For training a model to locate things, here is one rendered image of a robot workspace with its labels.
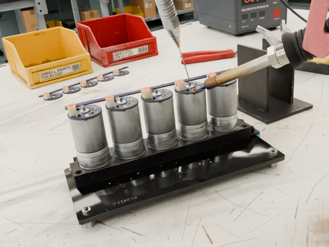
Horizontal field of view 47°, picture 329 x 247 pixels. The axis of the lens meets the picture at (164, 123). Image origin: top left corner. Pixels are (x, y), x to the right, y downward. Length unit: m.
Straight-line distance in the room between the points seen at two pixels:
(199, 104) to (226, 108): 0.03
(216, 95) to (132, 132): 0.07
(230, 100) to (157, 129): 0.06
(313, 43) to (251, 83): 0.16
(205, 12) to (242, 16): 0.11
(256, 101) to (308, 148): 0.09
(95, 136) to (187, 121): 0.07
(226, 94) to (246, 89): 0.10
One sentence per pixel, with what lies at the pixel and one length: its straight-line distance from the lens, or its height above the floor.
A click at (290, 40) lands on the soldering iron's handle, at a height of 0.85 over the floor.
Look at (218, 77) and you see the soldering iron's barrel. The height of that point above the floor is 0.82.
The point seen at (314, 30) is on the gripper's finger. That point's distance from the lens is 0.25.
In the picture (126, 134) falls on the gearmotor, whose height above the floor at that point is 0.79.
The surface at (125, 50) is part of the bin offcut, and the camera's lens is 0.62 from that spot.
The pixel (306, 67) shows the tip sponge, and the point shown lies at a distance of 0.52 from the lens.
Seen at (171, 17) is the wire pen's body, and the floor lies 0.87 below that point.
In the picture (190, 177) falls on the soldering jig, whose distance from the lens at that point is 0.28.
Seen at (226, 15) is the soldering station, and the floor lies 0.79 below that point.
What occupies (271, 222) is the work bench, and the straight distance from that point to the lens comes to 0.26.
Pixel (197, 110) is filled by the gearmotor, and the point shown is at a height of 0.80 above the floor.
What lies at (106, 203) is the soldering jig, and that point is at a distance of 0.27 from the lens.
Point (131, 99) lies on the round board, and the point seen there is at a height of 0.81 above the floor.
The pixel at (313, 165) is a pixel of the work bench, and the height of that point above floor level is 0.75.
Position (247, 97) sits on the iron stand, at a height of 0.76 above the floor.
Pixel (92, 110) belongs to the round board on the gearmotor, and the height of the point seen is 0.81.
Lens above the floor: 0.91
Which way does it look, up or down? 25 degrees down
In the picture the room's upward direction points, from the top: 6 degrees counter-clockwise
